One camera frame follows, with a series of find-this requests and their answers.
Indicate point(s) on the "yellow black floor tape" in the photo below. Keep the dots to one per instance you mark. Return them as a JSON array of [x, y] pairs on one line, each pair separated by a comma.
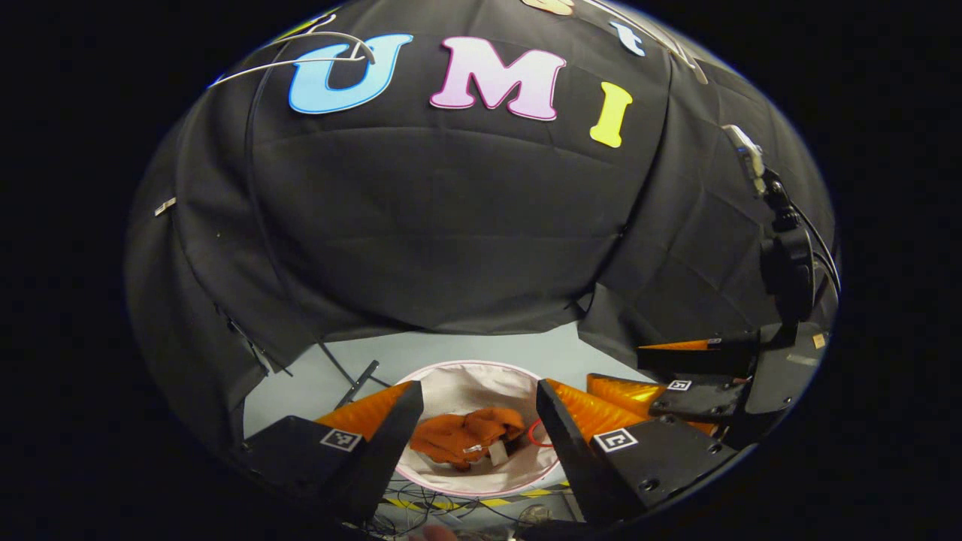
[[496, 501]]

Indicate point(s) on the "pink white laundry hamper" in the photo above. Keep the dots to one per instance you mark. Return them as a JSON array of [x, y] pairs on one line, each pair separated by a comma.
[[466, 387]]

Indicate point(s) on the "black backdrop cloth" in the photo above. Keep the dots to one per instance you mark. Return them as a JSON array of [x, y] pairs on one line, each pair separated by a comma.
[[451, 225]]

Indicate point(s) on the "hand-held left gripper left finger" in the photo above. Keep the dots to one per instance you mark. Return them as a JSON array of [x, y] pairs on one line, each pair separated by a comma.
[[383, 454]]

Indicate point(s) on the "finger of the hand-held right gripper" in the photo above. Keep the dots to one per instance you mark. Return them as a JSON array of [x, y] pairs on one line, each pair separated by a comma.
[[699, 402], [721, 357]]

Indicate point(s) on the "black clothes rack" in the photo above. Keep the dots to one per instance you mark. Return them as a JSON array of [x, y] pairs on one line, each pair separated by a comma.
[[361, 379]]

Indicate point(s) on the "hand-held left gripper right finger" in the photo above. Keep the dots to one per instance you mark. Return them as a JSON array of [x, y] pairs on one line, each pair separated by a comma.
[[575, 458]]

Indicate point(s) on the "silver clip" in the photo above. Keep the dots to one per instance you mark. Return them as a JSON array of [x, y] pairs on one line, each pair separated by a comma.
[[165, 205]]

